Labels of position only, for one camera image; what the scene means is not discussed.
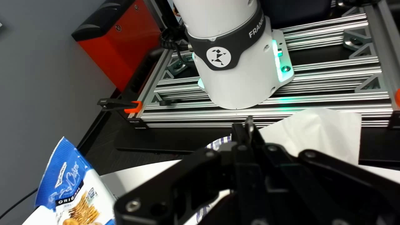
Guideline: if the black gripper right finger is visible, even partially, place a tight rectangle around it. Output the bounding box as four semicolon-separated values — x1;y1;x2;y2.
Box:
248;128;400;225

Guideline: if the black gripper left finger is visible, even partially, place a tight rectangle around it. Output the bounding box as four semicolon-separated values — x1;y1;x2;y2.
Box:
112;141;238;225

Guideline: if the white tissue paper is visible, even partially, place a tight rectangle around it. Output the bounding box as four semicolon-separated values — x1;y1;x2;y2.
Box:
260;109;361;164

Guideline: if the blue patterned paper plate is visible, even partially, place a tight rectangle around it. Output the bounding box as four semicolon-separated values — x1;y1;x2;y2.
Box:
205;135;231;150

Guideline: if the blue snack bag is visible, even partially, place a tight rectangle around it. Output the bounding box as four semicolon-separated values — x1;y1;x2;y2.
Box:
22;136;116;225

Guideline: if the red and black toolbox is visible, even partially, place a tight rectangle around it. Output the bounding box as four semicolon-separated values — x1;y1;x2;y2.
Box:
71;0;161;90

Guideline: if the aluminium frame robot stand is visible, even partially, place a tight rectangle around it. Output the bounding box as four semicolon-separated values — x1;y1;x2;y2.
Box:
127;0;400;129

